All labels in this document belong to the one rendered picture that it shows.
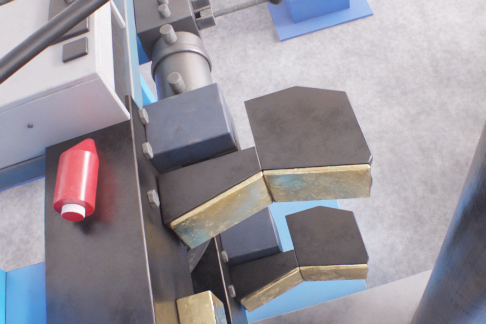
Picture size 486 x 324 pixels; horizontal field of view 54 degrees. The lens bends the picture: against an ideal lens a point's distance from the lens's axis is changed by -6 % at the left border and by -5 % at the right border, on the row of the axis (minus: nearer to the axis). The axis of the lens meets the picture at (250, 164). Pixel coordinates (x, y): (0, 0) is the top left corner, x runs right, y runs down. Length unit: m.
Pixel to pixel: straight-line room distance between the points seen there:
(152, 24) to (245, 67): 1.28
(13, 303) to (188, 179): 0.30
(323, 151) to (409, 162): 1.16
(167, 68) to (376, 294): 0.94
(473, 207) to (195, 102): 0.44
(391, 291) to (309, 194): 0.80
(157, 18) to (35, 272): 0.53
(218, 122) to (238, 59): 1.51
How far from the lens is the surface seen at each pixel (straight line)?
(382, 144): 1.92
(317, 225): 1.20
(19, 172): 0.86
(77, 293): 0.66
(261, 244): 1.17
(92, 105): 0.73
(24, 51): 0.49
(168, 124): 0.79
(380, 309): 1.52
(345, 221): 1.20
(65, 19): 0.50
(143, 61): 1.03
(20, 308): 0.72
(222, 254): 1.16
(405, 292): 1.53
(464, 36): 2.29
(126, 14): 0.96
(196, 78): 0.88
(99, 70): 0.69
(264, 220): 1.19
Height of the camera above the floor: 1.63
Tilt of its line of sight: 58 degrees down
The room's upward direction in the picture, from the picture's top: 22 degrees counter-clockwise
